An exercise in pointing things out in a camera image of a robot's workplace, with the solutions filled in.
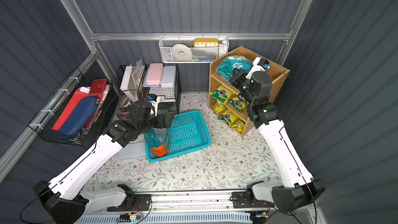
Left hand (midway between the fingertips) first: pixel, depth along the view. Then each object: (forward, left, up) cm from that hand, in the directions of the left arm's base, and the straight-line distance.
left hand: (165, 115), depth 73 cm
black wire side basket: (-8, +46, +7) cm, 48 cm away
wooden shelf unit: (+16, -32, -10) cm, 37 cm away
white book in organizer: (+24, +26, -3) cm, 35 cm away
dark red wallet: (+15, +37, +4) cm, 40 cm away
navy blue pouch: (-4, +36, +4) cm, 37 cm away
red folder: (+10, +45, +3) cm, 46 cm away
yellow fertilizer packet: (+23, -30, -8) cm, 39 cm away
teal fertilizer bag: (-8, +5, -11) cm, 14 cm away
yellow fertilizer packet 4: (+16, -35, -23) cm, 44 cm away
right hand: (+9, -32, +18) cm, 38 cm away
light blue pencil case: (+34, +4, -4) cm, 35 cm away
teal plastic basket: (+7, -9, -29) cm, 31 cm away
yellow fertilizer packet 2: (+13, -38, -8) cm, 41 cm away
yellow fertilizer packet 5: (+7, -40, -21) cm, 46 cm away
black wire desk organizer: (+29, +19, -5) cm, 35 cm away
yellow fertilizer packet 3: (+23, -29, -22) cm, 43 cm away
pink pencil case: (+34, +12, -2) cm, 36 cm away
